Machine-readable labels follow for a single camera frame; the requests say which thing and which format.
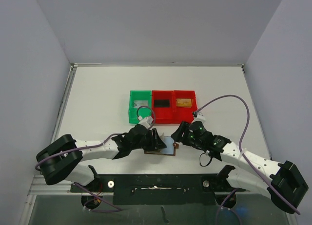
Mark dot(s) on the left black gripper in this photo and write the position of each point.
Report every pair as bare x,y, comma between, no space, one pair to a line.
155,143

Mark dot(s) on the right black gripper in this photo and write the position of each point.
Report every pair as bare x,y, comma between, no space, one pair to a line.
183,132

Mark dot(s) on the brown leather card holder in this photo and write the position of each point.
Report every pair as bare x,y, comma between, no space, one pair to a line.
170,150

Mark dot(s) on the gold card with grey stripe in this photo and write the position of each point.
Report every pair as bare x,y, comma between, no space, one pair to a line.
184,102

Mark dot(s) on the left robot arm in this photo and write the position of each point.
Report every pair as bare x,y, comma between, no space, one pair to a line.
62,159

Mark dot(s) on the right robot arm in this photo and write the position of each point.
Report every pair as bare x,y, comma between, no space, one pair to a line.
281,182

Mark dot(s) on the black card in red bin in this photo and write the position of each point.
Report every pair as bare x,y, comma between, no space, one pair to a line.
161,103

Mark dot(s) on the silver card in green bin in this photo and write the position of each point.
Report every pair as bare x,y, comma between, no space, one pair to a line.
139,103

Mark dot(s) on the right red plastic bin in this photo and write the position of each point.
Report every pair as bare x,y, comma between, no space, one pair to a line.
183,114

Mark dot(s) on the red plastic bin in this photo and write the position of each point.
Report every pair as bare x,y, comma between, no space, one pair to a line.
183,114
163,115

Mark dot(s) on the green plastic bin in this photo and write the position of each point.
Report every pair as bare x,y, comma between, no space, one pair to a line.
137,95

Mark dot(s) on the middle red plastic bin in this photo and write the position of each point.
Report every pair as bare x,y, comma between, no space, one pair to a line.
163,115

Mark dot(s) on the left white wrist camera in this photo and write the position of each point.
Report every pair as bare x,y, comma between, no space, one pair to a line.
146,122

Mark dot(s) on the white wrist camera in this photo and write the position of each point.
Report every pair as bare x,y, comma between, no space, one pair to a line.
146,122
198,116

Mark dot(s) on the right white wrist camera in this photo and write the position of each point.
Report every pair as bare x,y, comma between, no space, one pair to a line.
198,116

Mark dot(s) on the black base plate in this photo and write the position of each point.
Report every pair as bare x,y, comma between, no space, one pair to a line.
160,189

